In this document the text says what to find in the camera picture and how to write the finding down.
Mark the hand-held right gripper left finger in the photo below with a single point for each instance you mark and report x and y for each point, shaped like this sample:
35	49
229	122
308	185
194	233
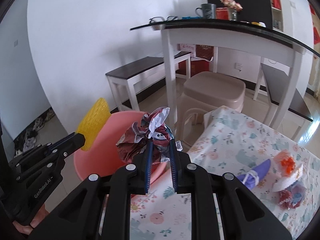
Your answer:
147	166

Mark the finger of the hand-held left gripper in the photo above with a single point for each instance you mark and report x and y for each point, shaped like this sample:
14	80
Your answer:
37	151
72	147

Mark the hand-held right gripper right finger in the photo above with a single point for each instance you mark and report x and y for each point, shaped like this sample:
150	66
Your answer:
173	166

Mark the maroon paper wrapper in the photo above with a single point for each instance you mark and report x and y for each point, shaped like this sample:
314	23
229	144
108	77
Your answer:
140	140

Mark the pink plastic bucket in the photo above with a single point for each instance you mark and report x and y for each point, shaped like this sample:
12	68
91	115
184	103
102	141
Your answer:
105	152

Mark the person's left hand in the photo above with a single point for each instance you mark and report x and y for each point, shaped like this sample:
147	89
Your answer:
35	223

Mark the pile of clothes on floor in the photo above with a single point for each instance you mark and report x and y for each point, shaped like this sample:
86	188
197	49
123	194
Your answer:
32	135

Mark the beige plastic stool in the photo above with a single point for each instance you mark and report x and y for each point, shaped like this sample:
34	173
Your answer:
215	87
190	122

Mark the floral tablecloth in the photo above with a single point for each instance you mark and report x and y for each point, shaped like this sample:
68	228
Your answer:
237	150

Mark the purple wrapper with white band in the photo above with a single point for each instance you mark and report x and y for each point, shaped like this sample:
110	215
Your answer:
255	173

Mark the long white bench dark top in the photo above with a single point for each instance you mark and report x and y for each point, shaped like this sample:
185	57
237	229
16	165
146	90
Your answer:
140	67

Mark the white table with glass top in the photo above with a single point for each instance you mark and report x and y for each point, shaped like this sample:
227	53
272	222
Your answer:
172	60

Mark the dark red gift box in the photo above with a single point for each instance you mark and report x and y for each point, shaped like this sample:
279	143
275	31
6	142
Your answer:
204	52

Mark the white pink gift bag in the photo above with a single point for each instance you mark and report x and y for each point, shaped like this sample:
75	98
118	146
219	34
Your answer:
187	48

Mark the red plastic bag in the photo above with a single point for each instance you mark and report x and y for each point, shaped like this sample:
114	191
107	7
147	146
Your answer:
292	195

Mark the short white bench dark top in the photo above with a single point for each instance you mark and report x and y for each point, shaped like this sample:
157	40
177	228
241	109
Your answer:
275	85

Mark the black eyeglasses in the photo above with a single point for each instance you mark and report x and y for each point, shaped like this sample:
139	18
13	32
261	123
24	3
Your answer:
162	19

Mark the blue cloth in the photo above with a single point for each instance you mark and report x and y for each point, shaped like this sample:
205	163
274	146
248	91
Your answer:
191	17

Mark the dark grey mug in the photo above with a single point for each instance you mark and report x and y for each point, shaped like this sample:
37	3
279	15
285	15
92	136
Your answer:
207	11

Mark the red tin box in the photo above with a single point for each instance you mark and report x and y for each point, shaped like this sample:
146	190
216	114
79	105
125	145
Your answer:
222	13

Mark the yellow lid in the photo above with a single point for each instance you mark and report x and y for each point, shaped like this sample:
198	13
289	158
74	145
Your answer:
257	24

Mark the flowers in glass vase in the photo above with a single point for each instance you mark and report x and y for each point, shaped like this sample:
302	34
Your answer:
232	5

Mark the glass cups on shelf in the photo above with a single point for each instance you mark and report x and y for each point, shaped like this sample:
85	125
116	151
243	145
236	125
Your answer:
278	24

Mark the black flat panel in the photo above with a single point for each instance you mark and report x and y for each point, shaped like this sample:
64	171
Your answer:
255	5

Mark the red paper bag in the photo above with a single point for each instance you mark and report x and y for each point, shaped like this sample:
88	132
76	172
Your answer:
276	3

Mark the white wall socket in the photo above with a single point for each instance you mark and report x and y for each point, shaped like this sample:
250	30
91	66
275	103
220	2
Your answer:
238	65

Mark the large red paper wall decoration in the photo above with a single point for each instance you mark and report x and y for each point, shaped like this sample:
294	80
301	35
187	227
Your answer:
317	36

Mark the white light switch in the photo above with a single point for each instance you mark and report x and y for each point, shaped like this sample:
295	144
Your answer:
293	4

